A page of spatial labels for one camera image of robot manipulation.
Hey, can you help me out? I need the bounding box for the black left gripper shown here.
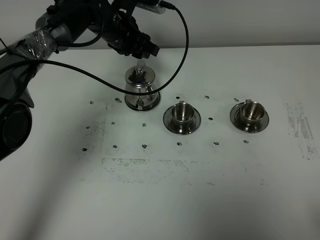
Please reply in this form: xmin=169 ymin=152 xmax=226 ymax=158
xmin=102 ymin=0 xmax=160 ymax=59

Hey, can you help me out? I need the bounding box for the stainless steel teapot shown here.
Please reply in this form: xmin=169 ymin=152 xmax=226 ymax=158
xmin=125 ymin=60 xmax=158 ymax=94

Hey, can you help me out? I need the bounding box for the steel teapot saucer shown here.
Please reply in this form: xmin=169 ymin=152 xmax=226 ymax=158
xmin=124 ymin=92 xmax=161 ymax=112

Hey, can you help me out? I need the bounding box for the steel saucer left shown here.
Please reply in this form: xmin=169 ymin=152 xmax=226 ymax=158
xmin=163 ymin=106 xmax=201 ymax=135

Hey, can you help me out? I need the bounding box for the steel teacup left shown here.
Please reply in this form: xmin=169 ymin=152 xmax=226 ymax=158
xmin=170 ymin=101 xmax=196 ymax=125

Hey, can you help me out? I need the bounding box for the steel teacup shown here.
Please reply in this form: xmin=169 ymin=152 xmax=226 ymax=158
xmin=170 ymin=101 xmax=196 ymax=125
xmin=239 ymin=99 xmax=267 ymax=125

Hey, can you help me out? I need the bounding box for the steel saucer right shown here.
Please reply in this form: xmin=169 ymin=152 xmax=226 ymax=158
xmin=229 ymin=102 xmax=270 ymax=134

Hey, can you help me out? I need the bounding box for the steel teacup right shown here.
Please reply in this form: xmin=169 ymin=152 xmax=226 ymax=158
xmin=239 ymin=99 xmax=267 ymax=125

